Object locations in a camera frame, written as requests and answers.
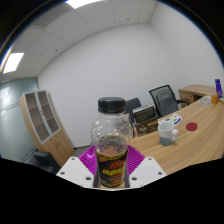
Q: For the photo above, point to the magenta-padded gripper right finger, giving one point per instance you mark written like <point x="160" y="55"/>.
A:
<point x="148" y="170"/>

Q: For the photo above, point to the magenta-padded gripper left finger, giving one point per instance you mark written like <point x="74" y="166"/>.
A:
<point x="75" y="171"/>

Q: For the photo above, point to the clear black-capped drink bottle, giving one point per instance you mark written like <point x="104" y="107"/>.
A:
<point x="111" y="133"/>

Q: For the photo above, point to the white mug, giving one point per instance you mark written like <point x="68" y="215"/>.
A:
<point x="165" y="133"/>

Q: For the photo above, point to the brown cardboard box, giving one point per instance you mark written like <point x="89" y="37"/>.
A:
<point x="147" y="127"/>

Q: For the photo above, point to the wooden glass-door cabinet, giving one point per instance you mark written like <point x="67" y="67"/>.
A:
<point x="50" y="133"/>

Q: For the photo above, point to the green and purple printed sheet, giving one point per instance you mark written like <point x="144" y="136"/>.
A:
<point x="176" y="119"/>

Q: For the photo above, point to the black padded office chair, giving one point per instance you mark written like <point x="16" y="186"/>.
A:
<point x="133" y="106"/>

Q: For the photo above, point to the grey mesh office chair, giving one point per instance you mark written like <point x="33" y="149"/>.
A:
<point x="165" y="100"/>

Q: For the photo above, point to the wooden side desk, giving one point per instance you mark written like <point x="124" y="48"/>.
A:
<point x="195" y="91"/>

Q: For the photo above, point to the purple standing sign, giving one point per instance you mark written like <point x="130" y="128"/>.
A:
<point x="218" y="88"/>

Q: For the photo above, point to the rectangular ceiling light panel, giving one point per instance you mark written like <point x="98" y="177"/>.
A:
<point x="13" y="62"/>
<point x="83" y="2"/>

